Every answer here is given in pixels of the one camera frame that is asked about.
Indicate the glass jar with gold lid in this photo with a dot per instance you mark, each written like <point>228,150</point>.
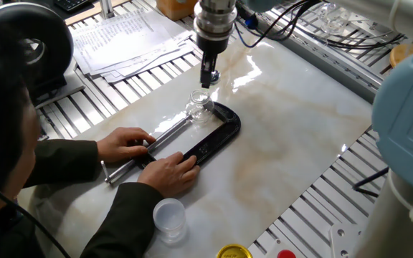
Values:
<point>233,252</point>

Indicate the glossy marble pattern mat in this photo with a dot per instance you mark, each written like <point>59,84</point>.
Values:
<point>282,118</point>

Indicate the tan wooden block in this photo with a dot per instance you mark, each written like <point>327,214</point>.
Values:
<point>174,9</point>

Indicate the aluminium table frame rail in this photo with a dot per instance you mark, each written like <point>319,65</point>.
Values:
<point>317,61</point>

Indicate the small clear glass jar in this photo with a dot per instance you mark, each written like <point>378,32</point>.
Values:
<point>201,107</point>

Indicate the white box with red button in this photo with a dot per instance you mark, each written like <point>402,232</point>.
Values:
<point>286,254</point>

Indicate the silver metal jar lid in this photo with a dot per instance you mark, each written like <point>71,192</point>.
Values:
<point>216,77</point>

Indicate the person's left hand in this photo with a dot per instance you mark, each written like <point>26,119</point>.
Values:
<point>120,145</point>

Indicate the short silver metal post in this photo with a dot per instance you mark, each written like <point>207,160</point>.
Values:
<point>107,9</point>

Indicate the stack of printed papers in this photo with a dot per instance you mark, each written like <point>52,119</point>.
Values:
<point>127,43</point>

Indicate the black computer keyboard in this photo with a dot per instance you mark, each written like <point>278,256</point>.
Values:
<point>70,3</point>

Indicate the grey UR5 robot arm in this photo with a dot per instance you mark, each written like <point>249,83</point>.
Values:
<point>407,118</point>

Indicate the right forearm in dark sleeve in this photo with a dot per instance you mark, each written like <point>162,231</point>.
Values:
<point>127,218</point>

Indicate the left forearm in dark sleeve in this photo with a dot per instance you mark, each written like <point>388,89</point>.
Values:
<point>63,161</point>

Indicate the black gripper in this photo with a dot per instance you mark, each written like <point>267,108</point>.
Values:
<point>213,43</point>

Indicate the clear plastic jar white lid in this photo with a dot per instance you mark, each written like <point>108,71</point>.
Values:
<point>169,218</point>

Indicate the clear glass container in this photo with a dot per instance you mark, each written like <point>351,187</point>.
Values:
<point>332,19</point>

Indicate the round wooden disc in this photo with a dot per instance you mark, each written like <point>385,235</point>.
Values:
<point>402,53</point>

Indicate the white mounting plate with holes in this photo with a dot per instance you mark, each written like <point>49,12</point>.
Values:
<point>342,243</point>

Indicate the black C-clamp with steel screw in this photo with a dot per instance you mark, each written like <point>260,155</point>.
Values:
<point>221,132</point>

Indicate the person's right hand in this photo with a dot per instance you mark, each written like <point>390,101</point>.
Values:
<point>167,175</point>

